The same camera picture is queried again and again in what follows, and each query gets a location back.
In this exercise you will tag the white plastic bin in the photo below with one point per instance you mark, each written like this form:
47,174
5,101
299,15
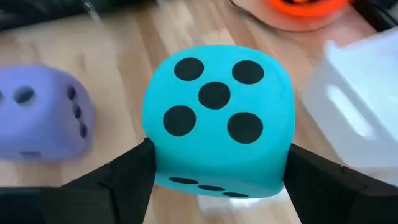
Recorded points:
357,77

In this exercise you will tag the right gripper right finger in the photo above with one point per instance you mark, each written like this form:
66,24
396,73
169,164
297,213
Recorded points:
335,202

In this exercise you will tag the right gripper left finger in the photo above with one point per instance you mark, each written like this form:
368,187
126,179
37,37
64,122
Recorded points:
93,202

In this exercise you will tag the orange pumpkin bucket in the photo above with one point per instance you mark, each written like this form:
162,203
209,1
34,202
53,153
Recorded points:
298,15

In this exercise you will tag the teal foam die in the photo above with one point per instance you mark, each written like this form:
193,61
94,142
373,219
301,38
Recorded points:
217,155

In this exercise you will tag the purple foam die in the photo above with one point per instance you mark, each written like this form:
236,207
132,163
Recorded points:
43,124

